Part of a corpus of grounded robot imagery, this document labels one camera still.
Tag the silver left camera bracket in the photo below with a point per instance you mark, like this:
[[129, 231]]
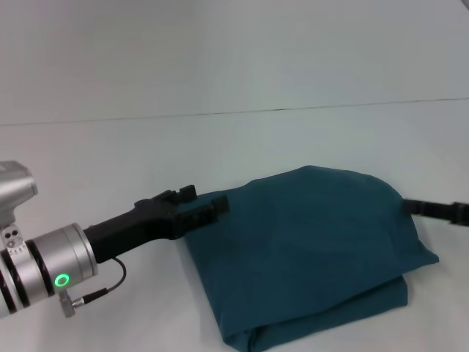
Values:
[[11, 238]]

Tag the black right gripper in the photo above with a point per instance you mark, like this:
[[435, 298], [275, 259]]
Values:
[[462, 214]]

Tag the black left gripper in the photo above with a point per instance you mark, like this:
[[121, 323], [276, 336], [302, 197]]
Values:
[[128, 231]]

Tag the teal blue shirt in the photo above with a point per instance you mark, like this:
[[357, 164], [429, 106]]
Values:
[[311, 256]]

